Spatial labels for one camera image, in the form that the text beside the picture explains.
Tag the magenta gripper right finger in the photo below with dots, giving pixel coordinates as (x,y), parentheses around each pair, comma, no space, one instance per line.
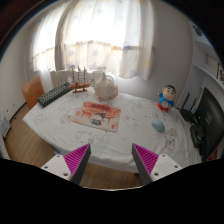
(152,167)

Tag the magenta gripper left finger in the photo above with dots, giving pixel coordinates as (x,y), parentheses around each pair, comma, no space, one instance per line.
(70,167)

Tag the light blue computer mouse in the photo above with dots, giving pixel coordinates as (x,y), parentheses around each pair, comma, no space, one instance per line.
(158,125)

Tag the red illustrated mouse pad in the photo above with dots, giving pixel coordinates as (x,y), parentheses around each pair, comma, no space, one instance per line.
(100,116)

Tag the white patterned tablecloth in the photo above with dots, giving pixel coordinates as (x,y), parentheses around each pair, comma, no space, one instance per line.
(54,123)

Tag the black wifi router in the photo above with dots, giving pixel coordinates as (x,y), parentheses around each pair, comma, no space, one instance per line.
(186,114)

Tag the cartoon boy figurine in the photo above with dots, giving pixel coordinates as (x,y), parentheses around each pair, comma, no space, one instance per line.
(166,98)

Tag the black mechanical keyboard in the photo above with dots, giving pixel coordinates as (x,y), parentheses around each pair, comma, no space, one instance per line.
(54,94)

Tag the white crumpled plastic bag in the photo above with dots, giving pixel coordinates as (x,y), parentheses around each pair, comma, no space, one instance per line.
(105,89)

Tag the orange wooden chair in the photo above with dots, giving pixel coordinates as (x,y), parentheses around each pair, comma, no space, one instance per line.
(32,91)

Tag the wooden model sailing ship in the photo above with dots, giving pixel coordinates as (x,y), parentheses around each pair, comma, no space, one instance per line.
(79,81)

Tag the white sheer curtain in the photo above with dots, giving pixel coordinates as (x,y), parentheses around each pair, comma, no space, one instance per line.
(116,36)

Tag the white wall shelf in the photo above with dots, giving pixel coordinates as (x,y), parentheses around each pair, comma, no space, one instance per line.
(204,55)

